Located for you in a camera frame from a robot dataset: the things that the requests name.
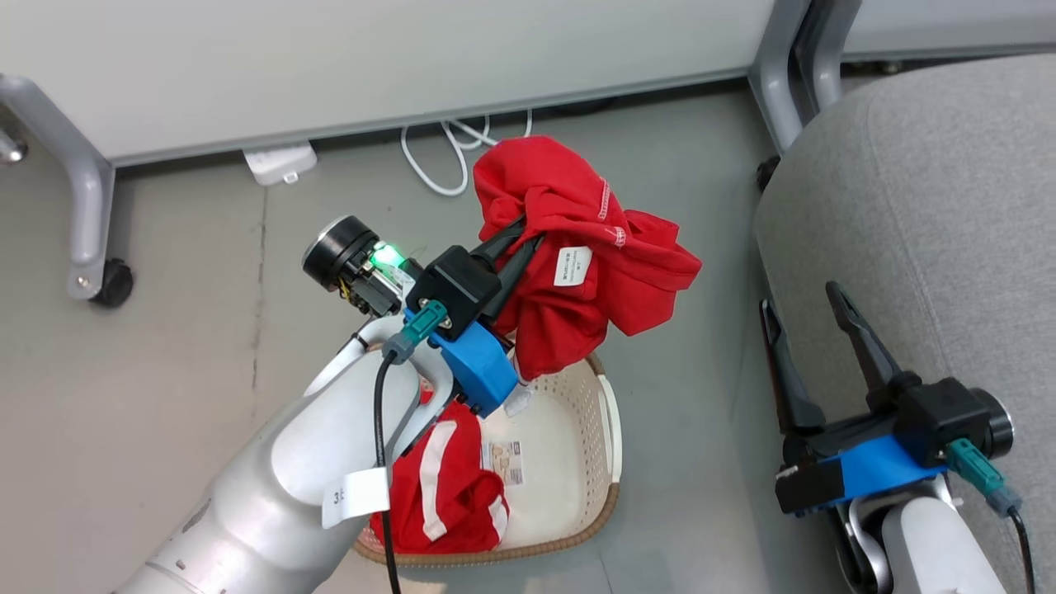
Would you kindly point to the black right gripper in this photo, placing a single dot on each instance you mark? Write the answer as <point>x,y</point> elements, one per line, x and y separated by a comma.
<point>949,417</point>

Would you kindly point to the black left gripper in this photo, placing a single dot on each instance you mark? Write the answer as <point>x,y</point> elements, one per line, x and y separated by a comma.
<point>450,289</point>

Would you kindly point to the plain red t-shirt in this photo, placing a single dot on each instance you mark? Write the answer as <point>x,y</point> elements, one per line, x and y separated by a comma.
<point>544,177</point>

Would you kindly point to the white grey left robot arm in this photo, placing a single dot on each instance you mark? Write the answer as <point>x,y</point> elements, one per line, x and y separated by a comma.
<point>272,495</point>

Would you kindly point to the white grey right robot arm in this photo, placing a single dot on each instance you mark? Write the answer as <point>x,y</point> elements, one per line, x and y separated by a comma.
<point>932,553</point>

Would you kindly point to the grey fabric sofa seat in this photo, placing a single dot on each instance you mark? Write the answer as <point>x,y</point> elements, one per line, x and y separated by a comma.
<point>949,206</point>

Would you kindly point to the printed basket label sticker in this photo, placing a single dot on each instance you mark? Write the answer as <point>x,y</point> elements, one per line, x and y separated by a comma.
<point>505,462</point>

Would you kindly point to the cream plastic laundry basket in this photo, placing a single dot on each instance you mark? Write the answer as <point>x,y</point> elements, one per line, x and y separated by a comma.
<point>561,462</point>

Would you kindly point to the black caster wheel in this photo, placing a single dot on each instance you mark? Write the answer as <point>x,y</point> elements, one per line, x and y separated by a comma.
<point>767,173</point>
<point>114,285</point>

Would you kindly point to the white power adapter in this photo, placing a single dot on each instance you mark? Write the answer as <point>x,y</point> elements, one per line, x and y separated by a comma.
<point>280,162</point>

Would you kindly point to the red garment with white stripes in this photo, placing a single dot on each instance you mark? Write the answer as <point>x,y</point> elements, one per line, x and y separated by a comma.
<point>462,503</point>

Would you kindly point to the large white partition board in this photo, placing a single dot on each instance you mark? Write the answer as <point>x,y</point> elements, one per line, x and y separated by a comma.
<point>330,58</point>

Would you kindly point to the white paper tag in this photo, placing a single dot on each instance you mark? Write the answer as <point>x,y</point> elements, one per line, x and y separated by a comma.
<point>355,495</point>

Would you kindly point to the grey metal partition leg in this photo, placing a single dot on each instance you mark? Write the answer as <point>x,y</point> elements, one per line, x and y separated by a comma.
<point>775,74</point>
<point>87,214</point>
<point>10,147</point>
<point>825,49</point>

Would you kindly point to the small white partition board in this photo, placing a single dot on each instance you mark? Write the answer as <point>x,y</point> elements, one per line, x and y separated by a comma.
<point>949,25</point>

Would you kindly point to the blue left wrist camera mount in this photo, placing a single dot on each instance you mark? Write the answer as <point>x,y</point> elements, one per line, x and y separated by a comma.
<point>478,367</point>

